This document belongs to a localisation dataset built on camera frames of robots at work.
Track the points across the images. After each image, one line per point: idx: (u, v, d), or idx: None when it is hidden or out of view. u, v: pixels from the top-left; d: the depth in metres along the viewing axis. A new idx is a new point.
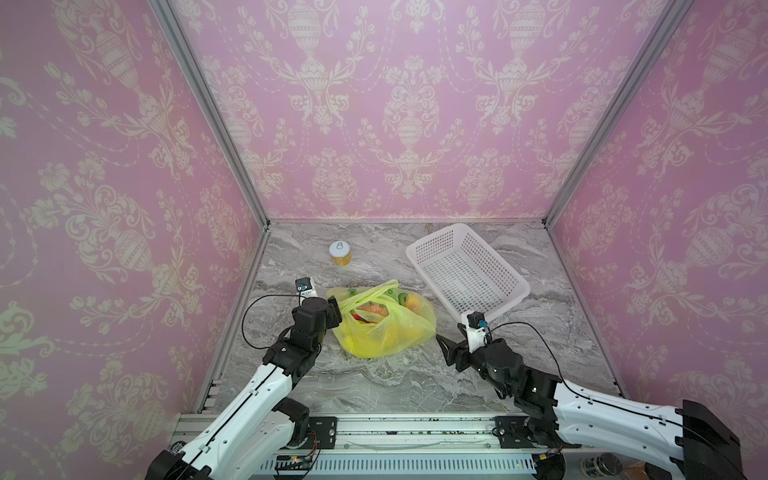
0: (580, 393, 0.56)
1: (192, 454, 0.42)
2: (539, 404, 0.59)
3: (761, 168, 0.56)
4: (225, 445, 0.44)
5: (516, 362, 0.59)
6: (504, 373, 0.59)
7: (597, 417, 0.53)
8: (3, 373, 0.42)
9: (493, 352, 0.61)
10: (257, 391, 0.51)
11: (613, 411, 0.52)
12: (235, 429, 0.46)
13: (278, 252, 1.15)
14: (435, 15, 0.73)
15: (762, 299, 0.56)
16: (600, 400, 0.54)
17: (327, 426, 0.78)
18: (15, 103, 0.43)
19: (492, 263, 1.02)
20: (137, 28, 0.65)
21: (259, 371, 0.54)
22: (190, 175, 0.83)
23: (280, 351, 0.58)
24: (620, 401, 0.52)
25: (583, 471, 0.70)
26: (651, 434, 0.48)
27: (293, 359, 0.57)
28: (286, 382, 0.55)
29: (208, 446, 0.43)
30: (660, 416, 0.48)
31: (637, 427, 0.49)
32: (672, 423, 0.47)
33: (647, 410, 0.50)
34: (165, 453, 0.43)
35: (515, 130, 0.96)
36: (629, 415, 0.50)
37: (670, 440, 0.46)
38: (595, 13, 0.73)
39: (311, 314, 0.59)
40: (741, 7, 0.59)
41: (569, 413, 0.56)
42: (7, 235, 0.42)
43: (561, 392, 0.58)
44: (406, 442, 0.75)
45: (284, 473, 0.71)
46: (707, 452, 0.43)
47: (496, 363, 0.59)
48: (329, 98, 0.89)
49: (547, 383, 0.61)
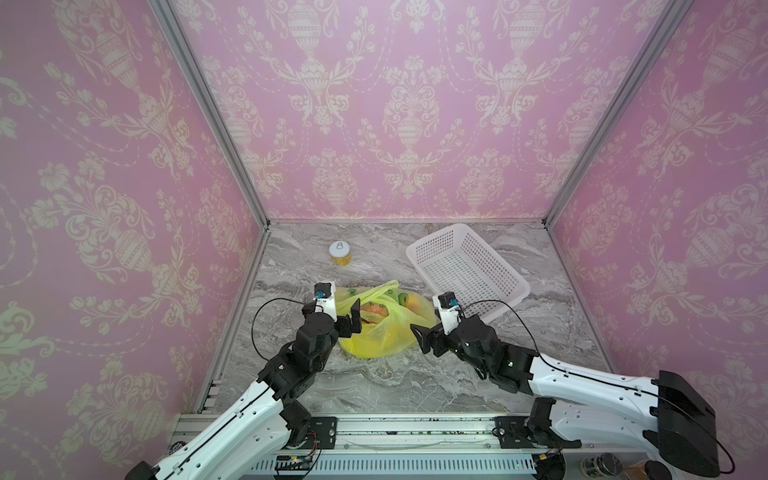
0: (556, 366, 0.55)
1: (165, 473, 0.43)
2: (515, 378, 0.57)
3: (762, 168, 0.56)
4: (198, 469, 0.44)
5: (488, 336, 0.57)
6: (477, 347, 0.58)
7: (571, 390, 0.51)
8: (3, 373, 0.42)
9: (467, 326, 0.60)
10: (242, 413, 0.50)
11: (589, 383, 0.50)
12: (211, 452, 0.45)
13: (278, 252, 1.15)
14: (435, 15, 0.73)
15: (762, 299, 0.56)
16: (576, 372, 0.52)
17: (327, 426, 0.78)
18: (15, 103, 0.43)
19: (493, 263, 1.01)
20: (137, 29, 0.65)
21: (251, 389, 0.53)
22: (190, 175, 0.83)
23: (277, 367, 0.56)
24: (596, 373, 0.51)
25: (583, 471, 0.70)
26: (625, 405, 0.46)
27: (288, 380, 0.55)
28: (274, 407, 0.52)
29: (181, 467, 0.43)
30: (635, 387, 0.47)
31: (611, 398, 0.48)
32: (647, 394, 0.45)
33: (623, 381, 0.48)
34: (142, 466, 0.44)
35: (515, 130, 0.96)
36: (605, 387, 0.49)
37: (646, 412, 0.44)
38: (595, 13, 0.73)
39: (311, 338, 0.55)
40: (741, 7, 0.59)
41: (544, 386, 0.54)
42: (7, 235, 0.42)
43: (537, 366, 0.56)
44: (406, 442, 0.75)
45: (283, 473, 0.71)
46: (683, 423, 0.41)
47: (468, 337, 0.58)
48: (329, 99, 0.89)
49: (523, 358, 0.59)
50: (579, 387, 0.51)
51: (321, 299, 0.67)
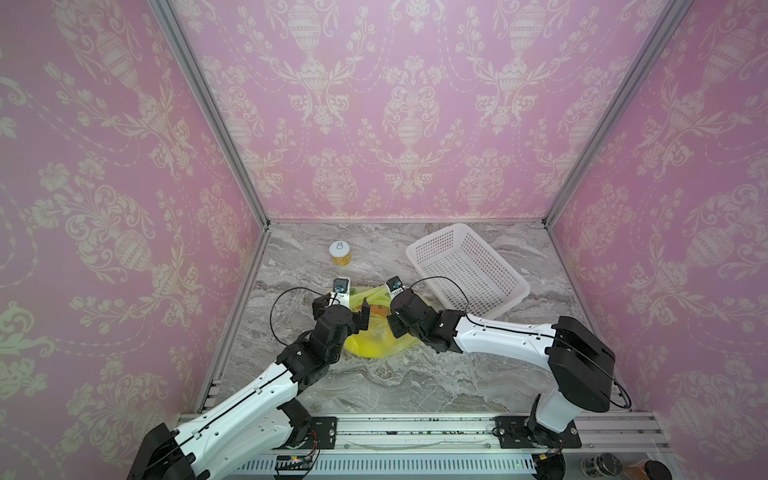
0: (477, 323, 0.58)
1: (184, 437, 0.43)
2: (444, 338, 0.61)
3: (761, 168, 0.56)
4: (216, 437, 0.44)
5: (413, 300, 0.63)
6: (405, 312, 0.65)
7: (487, 342, 0.55)
8: (3, 373, 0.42)
9: (397, 293, 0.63)
10: (261, 390, 0.51)
11: (501, 333, 0.54)
12: (228, 424, 0.46)
13: (278, 252, 1.15)
14: (435, 15, 0.73)
15: (762, 299, 0.56)
16: (493, 326, 0.56)
17: (327, 426, 0.78)
18: (15, 103, 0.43)
19: (493, 263, 1.01)
20: (137, 28, 0.65)
21: (270, 369, 0.54)
22: (190, 175, 0.83)
23: (295, 353, 0.58)
24: (509, 325, 0.54)
25: (583, 471, 0.70)
26: (527, 350, 0.50)
27: (304, 366, 0.56)
28: (291, 389, 0.53)
29: (200, 433, 0.44)
30: (537, 332, 0.50)
31: (517, 345, 0.51)
32: (545, 337, 0.49)
33: (528, 329, 0.52)
34: (162, 428, 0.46)
35: (515, 131, 0.97)
36: (513, 335, 0.52)
37: (541, 352, 0.48)
38: (595, 13, 0.73)
39: (329, 327, 0.56)
40: (740, 7, 0.59)
41: (467, 341, 0.58)
42: (7, 235, 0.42)
43: (462, 324, 0.60)
44: (406, 442, 0.75)
45: (284, 473, 0.71)
46: (571, 358, 0.45)
47: (396, 303, 0.66)
48: (329, 98, 0.89)
49: (453, 319, 0.62)
50: (492, 338, 0.54)
51: (339, 293, 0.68)
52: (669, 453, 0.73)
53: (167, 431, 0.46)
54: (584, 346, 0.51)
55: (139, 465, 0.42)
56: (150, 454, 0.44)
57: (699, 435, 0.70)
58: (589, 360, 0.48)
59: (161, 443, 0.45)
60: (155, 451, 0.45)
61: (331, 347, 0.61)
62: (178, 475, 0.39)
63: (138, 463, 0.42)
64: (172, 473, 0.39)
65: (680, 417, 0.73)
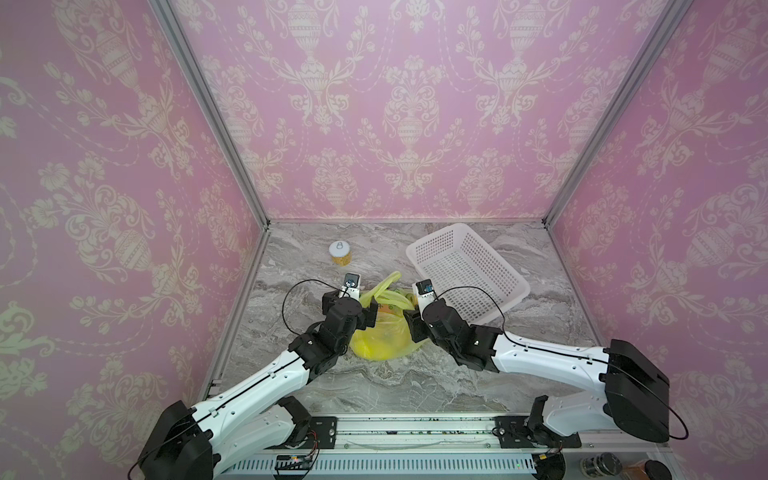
0: (518, 342, 0.56)
1: (201, 414, 0.44)
2: (480, 356, 0.58)
3: (762, 168, 0.56)
4: (232, 416, 0.45)
5: (450, 316, 0.59)
6: (441, 328, 0.61)
7: (530, 363, 0.53)
8: (3, 373, 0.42)
9: (432, 308, 0.63)
10: (274, 375, 0.52)
11: (546, 356, 0.51)
12: (244, 404, 0.47)
13: (278, 252, 1.15)
14: (435, 14, 0.73)
15: (762, 299, 0.56)
16: (535, 346, 0.53)
17: (327, 426, 0.78)
18: (15, 103, 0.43)
19: (493, 262, 1.01)
20: (137, 28, 0.65)
21: (282, 355, 0.55)
22: (190, 175, 0.83)
23: (305, 341, 0.59)
24: (553, 346, 0.52)
25: (582, 471, 0.70)
26: (578, 375, 0.47)
27: (315, 355, 0.57)
28: (303, 376, 0.55)
29: (217, 412, 0.44)
30: (587, 356, 0.48)
31: (566, 369, 0.48)
32: (597, 362, 0.46)
33: (577, 352, 0.49)
34: (180, 405, 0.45)
35: (515, 131, 0.97)
36: (560, 358, 0.50)
37: (595, 378, 0.45)
38: (595, 13, 0.73)
39: (340, 317, 0.58)
40: (741, 7, 0.59)
41: (507, 361, 0.55)
42: (7, 235, 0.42)
43: (501, 343, 0.57)
44: (406, 442, 0.75)
45: (283, 473, 0.71)
46: (629, 386, 0.42)
47: (431, 317, 0.61)
48: (329, 98, 0.89)
49: (490, 337, 0.60)
50: (537, 360, 0.52)
51: (350, 287, 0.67)
52: (668, 453, 0.73)
53: (184, 408, 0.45)
54: (637, 370, 0.48)
55: (154, 442, 0.42)
56: (167, 431, 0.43)
57: (699, 435, 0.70)
58: (643, 385, 0.46)
59: (179, 420, 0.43)
60: (171, 428, 0.45)
61: (343, 339, 0.62)
62: (195, 450, 0.40)
63: (153, 440, 0.42)
64: (190, 447, 0.40)
65: (680, 417, 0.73)
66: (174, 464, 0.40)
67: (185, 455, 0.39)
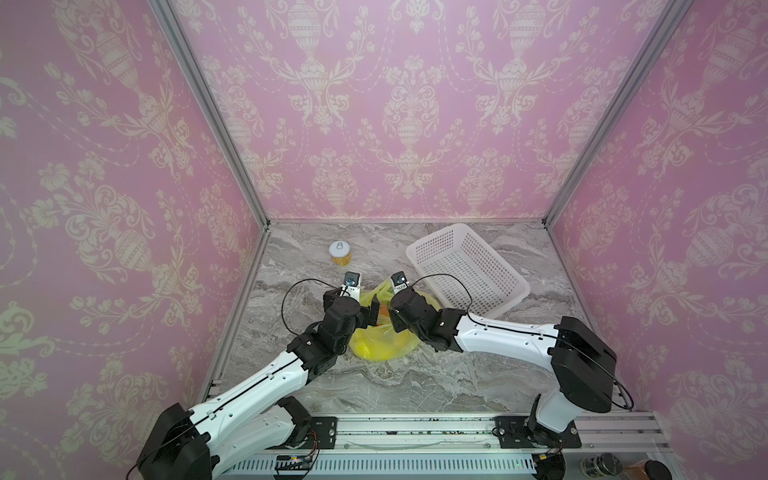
0: (478, 321, 0.58)
1: (199, 417, 0.43)
2: (444, 336, 0.61)
3: (761, 168, 0.56)
4: (230, 419, 0.45)
5: (413, 300, 0.62)
6: (405, 312, 0.64)
7: (489, 341, 0.55)
8: (3, 373, 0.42)
9: (397, 293, 0.67)
10: (272, 376, 0.51)
11: (503, 333, 0.53)
12: (242, 406, 0.46)
13: (278, 252, 1.15)
14: (435, 15, 0.73)
15: (762, 299, 0.56)
16: (494, 325, 0.56)
17: (327, 426, 0.78)
18: (15, 103, 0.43)
19: (492, 263, 1.02)
20: (137, 28, 0.65)
21: (281, 356, 0.55)
22: (190, 175, 0.83)
23: (304, 342, 0.59)
24: (511, 324, 0.54)
25: (582, 471, 0.70)
26: (530, 350, 0.49)
27: (314, 356, 0.57)
28: (301, 377, 0.54)
29: (214, 414, 0.44)
30: (539, 332, 0.50)
31: (520, 345, 0.51)
32: (548, 337, 0.49)
33: (530, 328, 0.52)
34: (176, 408, 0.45)
35: (515, 131, 0.97)
36: (515, 335, 0.52)
37: (544, 352, 0.47)
38: (595, 13, 0.73)
39: (338, 317, 0.57)
40: (741, 7, 0.59)
41: (468, 341, 0.58)
42: (7, 235, 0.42)
43: (463, 323, 0.60)
44: (406, 442, 0.75)
45: (283, 473, 0.71)
46: (574, 358, 0.44)
47: (397, 302, 0.65)
48: (329, 98, 0.89)
49: (453, 318, 0.62)
50: (494, 337, 0.54)
51: (350, 286, 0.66)
52: (669, 453, 0.73)
53: (180, 411, 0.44)
54: (586, 345, 0.50)
55: (151, 445, 0.42)
56: (164, 433, 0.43)
57: (699, 435, 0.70)
58: (591, 360, 0.48)
59: (176, 423, 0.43)
60: (169, 430, 0.45)
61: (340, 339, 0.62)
62: (193, 452, 0.40)
63: (151, 443, 0.42)
64: (187, 449, 0.40)
65: (680, 417, 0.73)
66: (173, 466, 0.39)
67: (184, 456, 0.39)
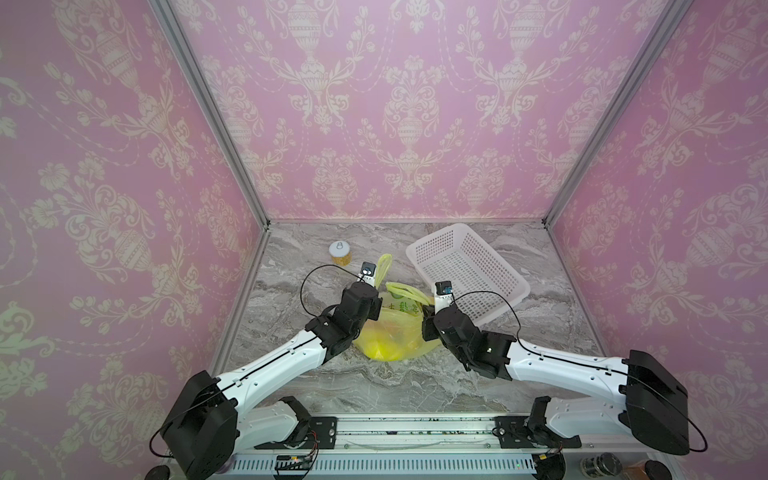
0: (532, 350, 0.55)
1: (226, 383, 0.44)
2: (492, 364, 0.58)
3: (761, 168, 0.56)
4: (255, 387, 0.46)
5: (462, 323, 0.58)
6: (454, 335, 0.60)
7: (546, 372, 0.52)
8: (3, 373, 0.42)
9: (444, 314, 0.61)
10: (294, 351, 0.53)
11: (563, 365, 0.50)
12: (267, 376, 0.48)
13: (278, 252, 1.15)
14: (435, 14, 0.73)
15: (762, 299, 0.56)
16: (551, 355, 0.53)
17: (327, 426, 0.78)
18: (15, 103, 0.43)
19: (493, 263, 1.01)
20: (137, 28, 0.65)
21: (300, 335, 0.56)
22: (190, 175, 0.83)
23: (322, 323, 0.61)
24: (570, 356, 0.51)
25: (583, 471, 0.70)
26: (596, 385, 0.46)
27: (332, 336, 0.58)
28: (320, 354, 0.55)
29: (240, 382, 0.45)
30: (606, 367, 0.47)
31: (583, 379, 0.48)
32: (617, 373, 0.46)
33: (595, 362, 0.48)
34: (204, 375, 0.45)
35: (515, 131, 0.97)
36: (578, 368, 0.49)
37: (614, 390, 0.44)
38: (595, 13, 0.73)
39: (357, 299, 0.59)
40: (741, 7, 0.59)
41: (521, 370, 0.55)
42: (7, 235, 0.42)
43: (514, 350, 0.57)
44: (406, 442, 0.75)
45: (283, 473, 0.71)
46: (651, 399, 0.41)
47: (444, 324, 0.60)
48: (329, 98, 0.89)
49: (502, 343, 0.59)
50: (552, 368, 0.51)
51: (365, 275, 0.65)
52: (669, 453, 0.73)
53: (206, 378, 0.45)
54: (656, 380, 0.47)
55: (179, 411, 0.42)
56: (192, 399, 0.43)
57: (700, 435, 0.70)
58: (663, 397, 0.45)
59: (203, 388, 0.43)
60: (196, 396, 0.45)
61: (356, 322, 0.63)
62: (221, 417, 0.40)
63: (179, 408, 0.42)
64: (216, 413, 0.40)
65: None
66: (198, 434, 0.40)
67: (211, 421, 0.40)
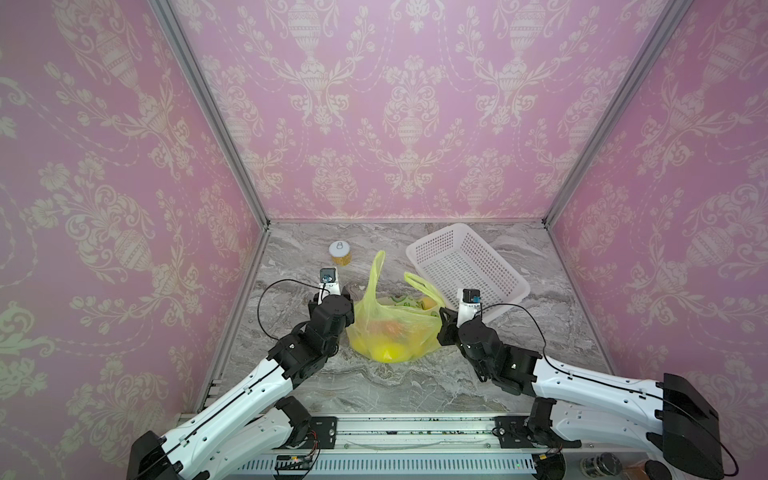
0: (559, 368, 0.54)
1: (171, 444, 0.42)
2: (518, 381, 0.57)
3: (761, 168, 0.56)
4: (204, 442, 0.43)
5: (490, 338, 0.57)
6: (479, 349, 0.58)
7: (575, 393, 0.51)
8: (3, 373, 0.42)
9: (470, 329, 0.59)
10: (251, 389, 0.48)
11: (595, 386, 0.50)
12: (218, 427, 0.44)
13: (278, 252, 1.15)
14: (435, 14, 0.73)
15: (762, 299, 0.56)
16: (581, 375, 0.52)
17: (327, 426, 0.78)
18: (15, 103, 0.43)
19: (492, 263, 1.02)
20: (137, 28, 0.65)
21: (261, 366, 0.51)
22: (190, 175, 0.83)
23: (288, 346, 0.55)
24: (600, 375, 0.51)
25: (583, 471, 0.70)
26: (630, 409, 0.46)
27: (298, 359, 0.53)
28: (283, 385, 0.50)
29: (188, 440, 0.42)
30: (640, 389, 0.47)
31: (616, 401, 0.47)
32: (652, 397, 0.45)
33: (627, 384, 0.48)
34: (149, 436, 0.42)
35: (515, 130, 0.96)
36: (609, 390, 0.48)
37: (650, 414, 0.44)
38: (595, 13, 0.73)
39: (327, 317, 0.53)
40: (741, 7, 0.59)
41: (548, 388, 0.54)
42: (7, 235, 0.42)
43: (541, 368, 0.56)
44: (406, 442, 0.75)
45: (283, 473, 0.71)
46: (688, 425, 0.41)
47: (470, 339, 0.58)
48: (329, 98, 0.89)
49: (527, 360, 0.58)
50: (583, 389, 0.50)
51: (327, 283, 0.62)
52: None
53: (152, 438, 0.42)
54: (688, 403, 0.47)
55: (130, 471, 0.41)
56: (139, 462, 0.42)
57: None
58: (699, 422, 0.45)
59: (149, 451, 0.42)
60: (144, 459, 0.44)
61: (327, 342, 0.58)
62: None
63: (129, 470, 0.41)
64: None
65: None
66: None
67: None
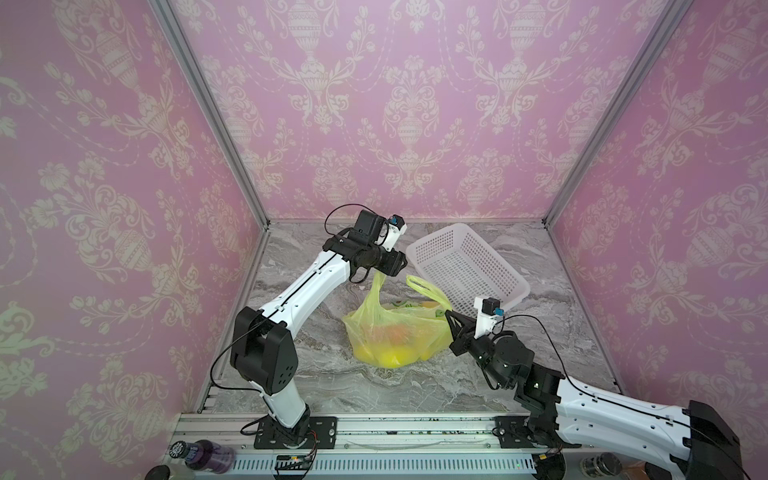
0: (584, 390, 0.55)
1: (270, 311, 0.48)
2: (540, 399, 0.57)
3: (761, 168, 0.56)
4: (298, 308, 0.49)
5: (529, 359, 0.55)
6: (515, 369, 0.55)
7: (601, 415, 0.52)
8: (3, 373, 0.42)
9: (506, 347, 0.57)
10: (320, 271, 0.55)
11: (619, 409, 0.51)
12: (305, 297, 0.51)
13: (278, 252, 1.15)
14: (435, 15, 0.73)
15: (762, 299, 0.56)
16: (605, 398, 0.53)
17: (327, 426, 0.78)
18: (15, 103, 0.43)
19: (492, 263, 1.02)
20: (137, 29, 0.65)
21: (320, 256, 0.58)
22: (190, 175, 0.83)
23: (339, 241, 0.61)
24: (624, 399, 0.52)
25: (583, 471, 0.70)
26: (657, 435, 0.47)
27: (350, 250, 0.59)
28: (344, 269, 0.58)
29: (282, 306, 0.49)
30: (666, 416, 0.47)
31: (642, 427, 0.48)
32: (679, 424, 0.46)
33: (652, 410, 0.49)
34: (247, 309, 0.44)
35: (515, 130, 0.96)
36: (634, 414, 0.49)
37: (677, 442, 0.45)
38: (595, 13, 0.73)
39: (376, 216, 0.66)
40: (741, 7, 0.59)
41: (573, 410, 0.55)
42: (7, 235, 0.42)
43: (564, 388, 0.57)
44: (406, 442, 0.75)
45: (283, 473, 0.71)
46: (716, 453, 0.42)
47: (510, 359, 0.55)
48: (330, 98, 0.89)
49: (549, 379, 0.59)
50: (609, 413, 0.51)
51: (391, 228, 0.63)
52: None
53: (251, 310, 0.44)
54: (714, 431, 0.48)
55: (239, 344, 0.47)
56: (245, 332, 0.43)
57: None
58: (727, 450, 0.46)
59: (252, 319, 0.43)
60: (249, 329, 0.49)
61: (371, 237, 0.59)
62: (277, 336, 0.44)
63: (236, 343, 0.47)
64: (271, 335, 0.44)
65: None
66: (266, 355, 0.45)
67: (271, 343, 0.44)
